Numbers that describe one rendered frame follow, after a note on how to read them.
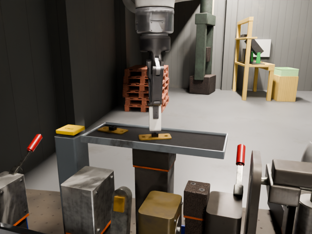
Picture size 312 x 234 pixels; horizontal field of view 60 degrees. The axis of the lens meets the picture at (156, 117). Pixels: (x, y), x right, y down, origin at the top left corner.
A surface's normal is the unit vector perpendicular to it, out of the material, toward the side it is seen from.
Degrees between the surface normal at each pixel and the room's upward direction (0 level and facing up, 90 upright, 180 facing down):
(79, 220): 90
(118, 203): 78
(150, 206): 0
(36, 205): 0
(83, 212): 90
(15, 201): 90
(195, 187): 0
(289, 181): 90
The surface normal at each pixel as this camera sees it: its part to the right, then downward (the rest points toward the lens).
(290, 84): -0.10, 0.26
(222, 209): 0.00, -0.97
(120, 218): -0.29, 0.04
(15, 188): 0.95, 0.07
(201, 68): -0.43, 0.21
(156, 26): 0.13, 0.25
